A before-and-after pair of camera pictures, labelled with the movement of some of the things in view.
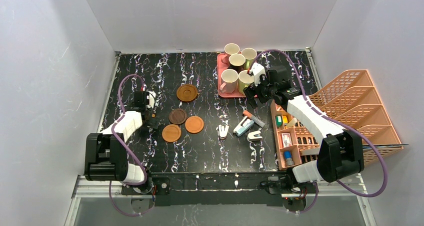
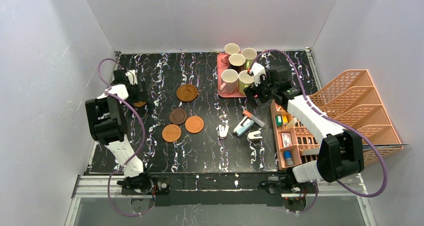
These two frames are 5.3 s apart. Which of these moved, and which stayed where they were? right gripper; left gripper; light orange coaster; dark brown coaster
Moved: left gripper
Stayed: light orange coaster; dark brown coaster; right gripper
